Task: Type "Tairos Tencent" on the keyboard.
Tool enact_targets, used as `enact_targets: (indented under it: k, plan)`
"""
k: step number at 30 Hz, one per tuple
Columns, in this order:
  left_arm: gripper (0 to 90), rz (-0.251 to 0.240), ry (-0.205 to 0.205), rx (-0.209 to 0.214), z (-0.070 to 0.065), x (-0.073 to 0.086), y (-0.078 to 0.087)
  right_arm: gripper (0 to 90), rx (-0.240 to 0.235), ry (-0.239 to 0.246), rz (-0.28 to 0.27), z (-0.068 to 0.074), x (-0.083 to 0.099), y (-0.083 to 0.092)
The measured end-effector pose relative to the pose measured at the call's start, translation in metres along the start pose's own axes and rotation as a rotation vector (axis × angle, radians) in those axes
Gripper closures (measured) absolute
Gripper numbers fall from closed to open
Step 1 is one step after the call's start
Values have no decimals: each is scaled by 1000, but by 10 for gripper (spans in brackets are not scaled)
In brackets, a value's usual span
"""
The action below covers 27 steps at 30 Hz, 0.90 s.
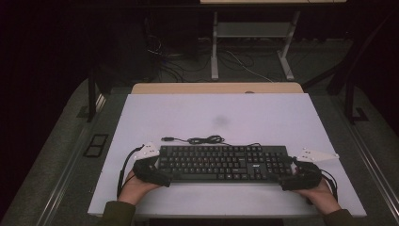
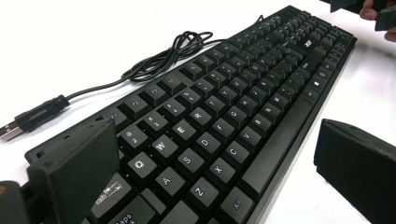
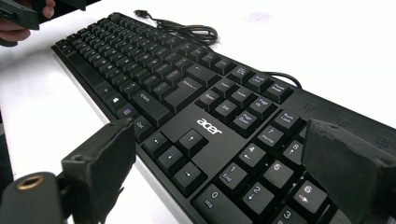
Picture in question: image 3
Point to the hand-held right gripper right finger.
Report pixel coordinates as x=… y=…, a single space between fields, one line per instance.
x=351 y=168

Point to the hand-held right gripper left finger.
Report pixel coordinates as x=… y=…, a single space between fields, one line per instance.
x=99 y=168

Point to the black computer keyboard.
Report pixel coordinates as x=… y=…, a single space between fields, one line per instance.
x=218 y=124

